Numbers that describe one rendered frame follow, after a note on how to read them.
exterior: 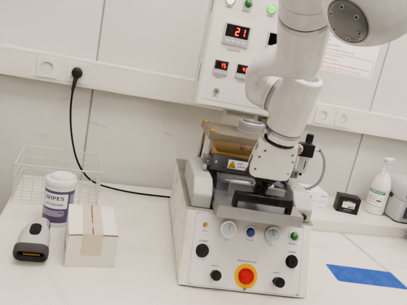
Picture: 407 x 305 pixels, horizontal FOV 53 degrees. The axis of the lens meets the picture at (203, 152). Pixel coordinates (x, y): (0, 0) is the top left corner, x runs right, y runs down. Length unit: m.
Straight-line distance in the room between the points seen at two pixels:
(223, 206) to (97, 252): 0.33
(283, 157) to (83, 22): 0.93
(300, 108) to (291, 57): 0.17
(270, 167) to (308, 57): 0.33
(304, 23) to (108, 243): 0.69
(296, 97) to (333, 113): 0.97
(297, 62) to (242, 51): 0.59
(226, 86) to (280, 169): 0.43
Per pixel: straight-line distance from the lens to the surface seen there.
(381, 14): 0.47
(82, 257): 1.07
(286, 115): 0.89
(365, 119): 1.93
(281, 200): 1.02
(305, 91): 0.87
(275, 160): 0.97
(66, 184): 1.22
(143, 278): 1.07
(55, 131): 1.63
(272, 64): 0.80
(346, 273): 1.38
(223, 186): 1.09
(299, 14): 0.67
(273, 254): 1.11
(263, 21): 1.34
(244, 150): 1.21
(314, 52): 0.74
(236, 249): 1.08
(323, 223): 1.64
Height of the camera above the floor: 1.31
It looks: 13 degrees down
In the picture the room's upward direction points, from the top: 11 degrees clockwise
